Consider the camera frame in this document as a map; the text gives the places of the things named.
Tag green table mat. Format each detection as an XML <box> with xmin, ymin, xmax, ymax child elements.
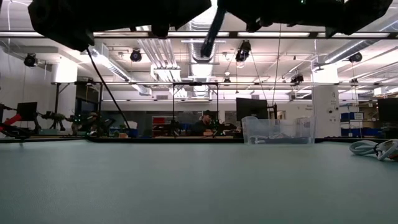
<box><xmin>0</xmin><ymin>139</ymin><xmax>398</xmax><ymax>224</ymax></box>

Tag overhead frame bar with lights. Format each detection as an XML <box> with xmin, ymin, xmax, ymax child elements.
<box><xmin>0</xmin><ymin>30</ymin><xmax>398</xmax><ymax>39</ymax></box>

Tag black arm wire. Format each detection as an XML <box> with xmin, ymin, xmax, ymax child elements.
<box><xmin>85</xmin><ymin>46</ymin><xmax>131</xmax><ymax>130</ymax></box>

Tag blue storage bins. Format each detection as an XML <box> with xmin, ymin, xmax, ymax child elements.
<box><xmin>340</xmin><ymin>111</ymin><xmax>383</xmax><ymax>138</ymax></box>

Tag black metal table frame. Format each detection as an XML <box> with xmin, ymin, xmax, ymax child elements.
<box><xmin>0</xmin><ymin>136</ymin><xmax>398</xmax><ymax>144</ymax></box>

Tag clear plastic container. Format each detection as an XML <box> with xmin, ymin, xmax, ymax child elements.
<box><xmin>241</xmin><ymin>116</ymin><xmax>316</xmax><ymax>146</ymax></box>

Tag gray horizontal rail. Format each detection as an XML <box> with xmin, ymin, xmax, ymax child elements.
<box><xmin>51</xmin><ymin>82</ymin><xmax>398</xmax><ymax>87</ymax></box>

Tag black computer monitor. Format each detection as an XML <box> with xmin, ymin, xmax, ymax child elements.
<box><xmin>377</xmin><ymin>98</ymin><xmax>398</xmax><ymax>124</ymax></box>
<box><xmin>236</xmin><ymin>97</ymin><xmax>269</xmax><ymax>122</ymax></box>
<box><xmin>16</xmin><ymin>101</ymin><xmax>38</xmax><ymax>122</ymax></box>

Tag black background rig frame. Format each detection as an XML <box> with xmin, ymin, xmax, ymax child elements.
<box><xmin>172</xmin><ymin>82</ymin><xmax>220</xmax><ymax>138</ymax></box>

